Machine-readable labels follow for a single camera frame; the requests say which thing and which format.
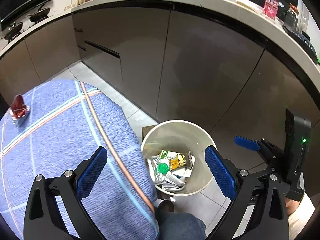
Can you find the black wok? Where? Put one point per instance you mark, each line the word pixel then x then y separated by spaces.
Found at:
pixel 13 31
pixel 38 16

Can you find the pink soap bottle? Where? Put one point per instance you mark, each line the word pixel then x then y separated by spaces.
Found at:
pixel 271 8

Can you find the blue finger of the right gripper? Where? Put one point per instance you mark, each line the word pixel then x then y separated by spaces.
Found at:
pixel 246 143

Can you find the black wok left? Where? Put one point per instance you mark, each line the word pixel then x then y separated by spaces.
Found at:
pixel 13 31

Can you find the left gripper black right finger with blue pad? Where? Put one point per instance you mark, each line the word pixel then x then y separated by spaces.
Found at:
pixel 257 209

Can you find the blue jeans leg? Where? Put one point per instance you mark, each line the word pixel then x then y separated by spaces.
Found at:
pixel 180 226

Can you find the blue checked tablecloth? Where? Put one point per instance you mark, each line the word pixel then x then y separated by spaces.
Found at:
pixel 67 122

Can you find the red snack wrapper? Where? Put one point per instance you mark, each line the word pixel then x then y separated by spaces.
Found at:
pixel 18 110

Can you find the small cardboard box on floor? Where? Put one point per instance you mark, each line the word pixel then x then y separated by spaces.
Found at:
pixel 146 130

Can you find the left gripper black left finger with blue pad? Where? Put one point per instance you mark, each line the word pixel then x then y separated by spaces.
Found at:
pixel 43 219

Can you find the white round trash bin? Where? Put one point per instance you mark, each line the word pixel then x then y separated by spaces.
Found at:
pixel 174 153

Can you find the white countertop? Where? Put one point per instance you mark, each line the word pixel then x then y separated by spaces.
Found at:
pixel 236 11

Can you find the yellow cartoon snack wrapper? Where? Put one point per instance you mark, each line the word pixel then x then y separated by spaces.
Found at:
pixel 177 162

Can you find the black shoe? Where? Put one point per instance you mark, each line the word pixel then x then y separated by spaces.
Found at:
pixel 166 206

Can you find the green plastic lid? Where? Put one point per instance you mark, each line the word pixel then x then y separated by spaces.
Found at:
pixel 163 168

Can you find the dark kitchen cabinets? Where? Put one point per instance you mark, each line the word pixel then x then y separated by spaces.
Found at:
pixel 180 61

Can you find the black wok right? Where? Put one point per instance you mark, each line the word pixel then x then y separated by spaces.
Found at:
pixel 38 16

